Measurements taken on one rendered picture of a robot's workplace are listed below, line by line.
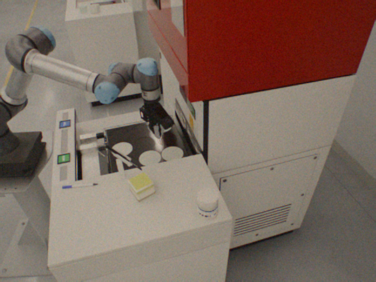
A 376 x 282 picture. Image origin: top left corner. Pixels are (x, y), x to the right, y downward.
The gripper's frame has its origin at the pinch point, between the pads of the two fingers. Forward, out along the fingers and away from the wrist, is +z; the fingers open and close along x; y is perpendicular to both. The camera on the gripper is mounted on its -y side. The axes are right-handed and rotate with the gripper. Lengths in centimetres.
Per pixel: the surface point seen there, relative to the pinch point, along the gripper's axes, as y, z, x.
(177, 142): 0.1, 9.4, -9.9
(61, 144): 33.2, 3.0, 31.7
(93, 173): 14.4, 10.9, 28.8
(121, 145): 18.4, 9.0, 9.8
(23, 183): 40, 16, 54
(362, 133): -50, 67, -159
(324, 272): -77, 101, -54
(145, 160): 1.8, 9.3, 8.6
